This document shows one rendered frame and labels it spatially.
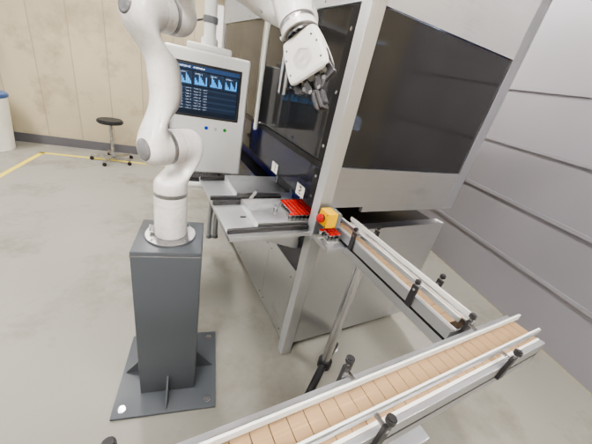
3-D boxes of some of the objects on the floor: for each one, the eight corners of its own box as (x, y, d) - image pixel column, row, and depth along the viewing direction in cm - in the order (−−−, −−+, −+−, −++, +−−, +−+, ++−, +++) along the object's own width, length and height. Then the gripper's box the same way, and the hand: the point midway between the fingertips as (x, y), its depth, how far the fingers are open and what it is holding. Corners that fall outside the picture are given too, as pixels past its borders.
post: (286, 344, 184) (405, -108, 90) (290, 351, 180) (420, -115, 85) (277, 347, 181) (390, -119, 87) (281, 355, 176) (405, -128, 82)
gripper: (335, 18, 64) (358, 97, 64) (284, 56, 72) (305, 125, 72) (320, 3, 58) (345, 89, 58) (265, 46, 66) (288, 122, 66)
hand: (320, 101), depth 65 cm, fingers closed
